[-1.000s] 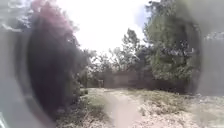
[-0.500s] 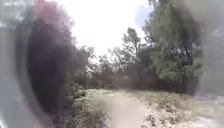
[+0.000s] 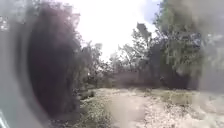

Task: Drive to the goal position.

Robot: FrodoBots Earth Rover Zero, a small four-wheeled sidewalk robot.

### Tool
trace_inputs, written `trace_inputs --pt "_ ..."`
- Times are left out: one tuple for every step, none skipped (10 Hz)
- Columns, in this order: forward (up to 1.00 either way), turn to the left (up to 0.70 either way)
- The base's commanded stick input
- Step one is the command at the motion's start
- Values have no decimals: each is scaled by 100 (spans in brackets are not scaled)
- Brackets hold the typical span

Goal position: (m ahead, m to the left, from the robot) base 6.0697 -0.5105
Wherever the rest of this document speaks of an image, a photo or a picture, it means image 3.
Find pale dirt path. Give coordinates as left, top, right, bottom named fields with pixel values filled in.
left=99, top=87, right=162, bottom=128

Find dry grass and leaf ground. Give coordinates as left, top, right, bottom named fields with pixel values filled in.
left=138, top=87, right=224, bottom=128
left=49, top=87, right=116, bottom=128

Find dark dense trees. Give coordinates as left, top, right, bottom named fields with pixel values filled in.
left=25, top=1, right=105, bottom=118

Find wood of green trees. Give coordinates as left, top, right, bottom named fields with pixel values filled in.
left=108, top=0, right=224, bottom=92

